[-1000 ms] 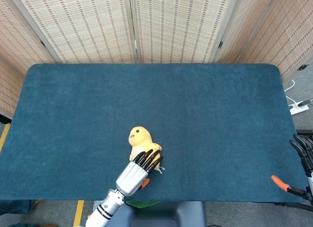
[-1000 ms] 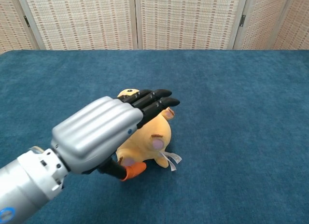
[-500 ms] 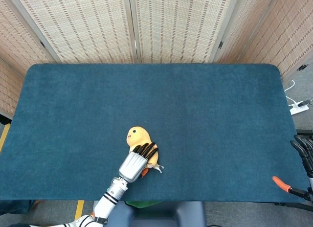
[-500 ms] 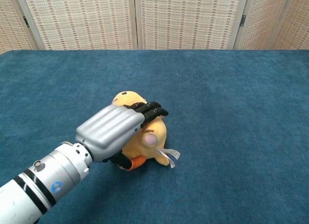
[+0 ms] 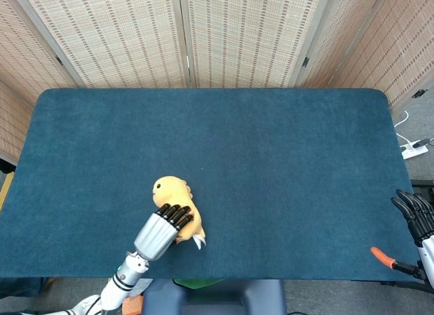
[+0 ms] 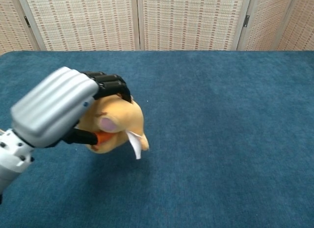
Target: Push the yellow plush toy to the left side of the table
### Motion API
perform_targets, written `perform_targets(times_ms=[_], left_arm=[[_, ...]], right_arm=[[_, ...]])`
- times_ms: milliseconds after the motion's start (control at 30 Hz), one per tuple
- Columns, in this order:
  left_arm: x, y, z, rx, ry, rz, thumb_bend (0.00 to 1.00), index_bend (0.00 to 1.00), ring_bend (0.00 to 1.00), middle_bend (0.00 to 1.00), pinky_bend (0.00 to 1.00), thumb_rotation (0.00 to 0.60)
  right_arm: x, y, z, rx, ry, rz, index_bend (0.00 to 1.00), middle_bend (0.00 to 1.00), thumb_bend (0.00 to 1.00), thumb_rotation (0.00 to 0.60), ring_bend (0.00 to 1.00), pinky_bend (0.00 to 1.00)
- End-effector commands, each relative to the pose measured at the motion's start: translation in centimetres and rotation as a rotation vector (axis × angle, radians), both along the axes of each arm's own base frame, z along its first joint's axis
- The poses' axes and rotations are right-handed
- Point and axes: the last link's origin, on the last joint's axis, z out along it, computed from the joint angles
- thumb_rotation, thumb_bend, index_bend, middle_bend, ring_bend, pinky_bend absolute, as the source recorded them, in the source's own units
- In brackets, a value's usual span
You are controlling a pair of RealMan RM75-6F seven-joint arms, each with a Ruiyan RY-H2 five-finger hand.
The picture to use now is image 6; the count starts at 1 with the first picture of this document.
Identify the blue felt table mat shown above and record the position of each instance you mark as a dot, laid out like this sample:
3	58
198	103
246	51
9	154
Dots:
208	139

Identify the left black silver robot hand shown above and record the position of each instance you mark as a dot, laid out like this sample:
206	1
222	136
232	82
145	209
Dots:
54	107

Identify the yellow plush duck toy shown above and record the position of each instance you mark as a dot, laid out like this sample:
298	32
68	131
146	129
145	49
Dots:
122	120

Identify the woven bamboo screen panel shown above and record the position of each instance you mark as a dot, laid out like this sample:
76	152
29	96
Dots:
267	21
193	19
301	24
83	19
12	24

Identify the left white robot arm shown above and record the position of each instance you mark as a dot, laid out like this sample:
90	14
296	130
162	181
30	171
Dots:
9	159

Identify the black screen hinge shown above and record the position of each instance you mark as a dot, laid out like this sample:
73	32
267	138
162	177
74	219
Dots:
26	21
246	20

